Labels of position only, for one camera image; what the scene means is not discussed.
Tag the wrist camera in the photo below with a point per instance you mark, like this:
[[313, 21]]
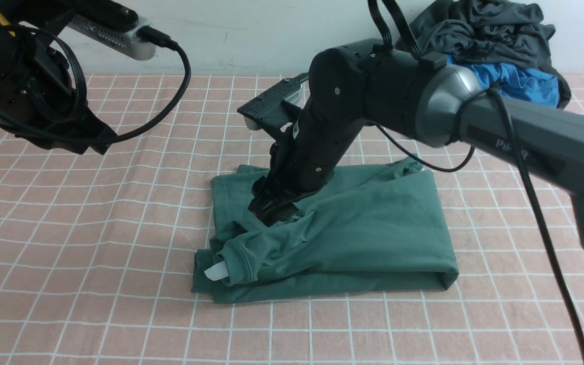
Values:
[[276, 107], [119, 28]]

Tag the pink checkered table cloth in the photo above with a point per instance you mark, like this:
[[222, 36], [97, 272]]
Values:
[[96, 261]]

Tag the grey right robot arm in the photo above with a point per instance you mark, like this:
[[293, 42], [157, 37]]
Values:
[[436, 103]]

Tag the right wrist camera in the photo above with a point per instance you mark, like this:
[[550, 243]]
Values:
[[276, 107]]

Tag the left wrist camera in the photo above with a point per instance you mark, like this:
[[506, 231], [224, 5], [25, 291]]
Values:
[[119, 28]]

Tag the blue garment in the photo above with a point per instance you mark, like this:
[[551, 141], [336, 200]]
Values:
[[530, 85]]

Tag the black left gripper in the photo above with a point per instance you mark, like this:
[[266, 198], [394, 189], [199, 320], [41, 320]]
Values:
[[43, 90]]

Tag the green long sleeve shirt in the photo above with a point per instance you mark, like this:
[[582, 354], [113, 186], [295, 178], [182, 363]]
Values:
[[372, 228]]

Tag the dark grey garment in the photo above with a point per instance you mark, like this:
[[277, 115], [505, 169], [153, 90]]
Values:
[[490, 32]]

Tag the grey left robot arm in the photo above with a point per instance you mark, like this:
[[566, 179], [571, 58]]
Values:
[[43, 90]]

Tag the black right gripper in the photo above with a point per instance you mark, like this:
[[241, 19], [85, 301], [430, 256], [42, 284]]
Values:
[[303, 159]]

